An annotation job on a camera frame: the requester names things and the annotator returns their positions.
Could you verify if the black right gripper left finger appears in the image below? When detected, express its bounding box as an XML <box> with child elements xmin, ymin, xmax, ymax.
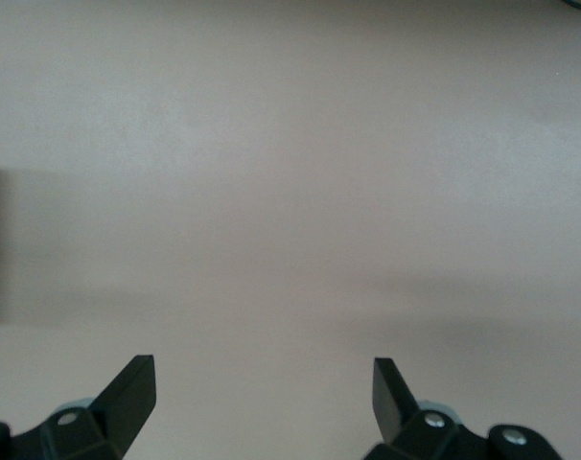
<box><xmin>0</xmin><ymin>354</ymin><xmax>157</xmax><ymax>460</ymax></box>

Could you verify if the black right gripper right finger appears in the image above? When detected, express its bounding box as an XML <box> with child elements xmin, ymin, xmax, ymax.
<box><xmin>364</xmin><ymin>357</ymin><xmax>563</xmax><ymax>460</ymax></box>

